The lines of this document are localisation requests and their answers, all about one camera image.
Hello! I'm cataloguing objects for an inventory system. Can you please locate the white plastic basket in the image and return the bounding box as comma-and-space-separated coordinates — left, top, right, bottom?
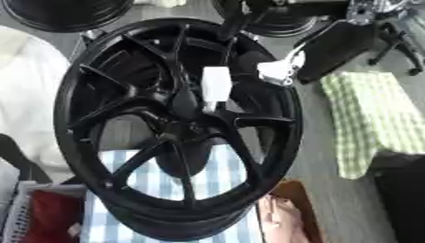
0, 179, 88, 243

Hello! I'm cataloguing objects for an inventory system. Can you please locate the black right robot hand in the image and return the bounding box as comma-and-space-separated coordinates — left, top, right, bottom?
217, 0, 389, 86

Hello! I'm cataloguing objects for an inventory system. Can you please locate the black spoked wheel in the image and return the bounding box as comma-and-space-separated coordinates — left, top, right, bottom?
53, 17, 305, 242

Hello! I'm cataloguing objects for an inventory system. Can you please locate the black round wheel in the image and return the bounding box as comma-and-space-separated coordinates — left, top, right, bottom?
0, 0, 137, 33
212, 0, 336, 39

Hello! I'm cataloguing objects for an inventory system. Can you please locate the black office chair base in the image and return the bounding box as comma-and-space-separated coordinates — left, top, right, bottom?
366, 22, 425, 77

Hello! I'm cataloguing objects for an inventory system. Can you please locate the person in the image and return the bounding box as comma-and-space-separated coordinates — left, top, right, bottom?
0, 25, 79, 176

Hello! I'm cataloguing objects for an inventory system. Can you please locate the red item in basket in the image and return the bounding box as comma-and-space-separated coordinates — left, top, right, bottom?
23, 189, 86, 243

